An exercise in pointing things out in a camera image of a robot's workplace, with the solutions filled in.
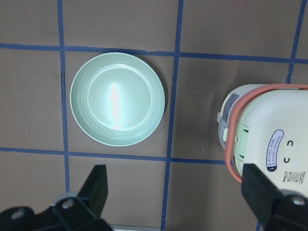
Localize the white rice cooker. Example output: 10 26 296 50
217 84 308 192

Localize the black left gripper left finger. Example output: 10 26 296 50
0 165 112 231

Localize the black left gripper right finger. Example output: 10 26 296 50
241 164 308 231

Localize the light green round plate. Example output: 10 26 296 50
70 52 166 147

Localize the salmon pink cooker handle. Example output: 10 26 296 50
224 83 308 184

